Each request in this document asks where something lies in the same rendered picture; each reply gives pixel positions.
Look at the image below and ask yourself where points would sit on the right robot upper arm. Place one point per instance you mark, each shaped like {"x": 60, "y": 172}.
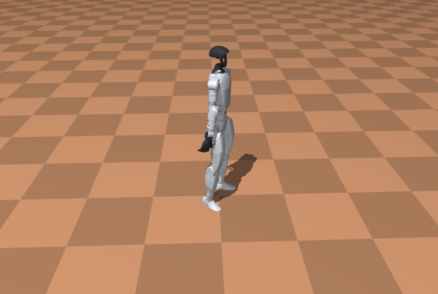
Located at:
{"x": 213, "y": 86}

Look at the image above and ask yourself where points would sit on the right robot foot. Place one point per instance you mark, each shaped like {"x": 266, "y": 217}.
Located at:
{"x": 212, "y": 205}

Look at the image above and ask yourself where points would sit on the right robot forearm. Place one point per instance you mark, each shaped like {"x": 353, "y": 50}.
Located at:
{"x": 211, "y": 121}

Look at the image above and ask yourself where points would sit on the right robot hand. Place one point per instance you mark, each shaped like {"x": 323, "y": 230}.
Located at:
{"x": 206, "y": 144}

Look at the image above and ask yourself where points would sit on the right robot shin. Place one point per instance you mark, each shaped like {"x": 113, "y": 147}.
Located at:
{"x": 211, "y": 181}

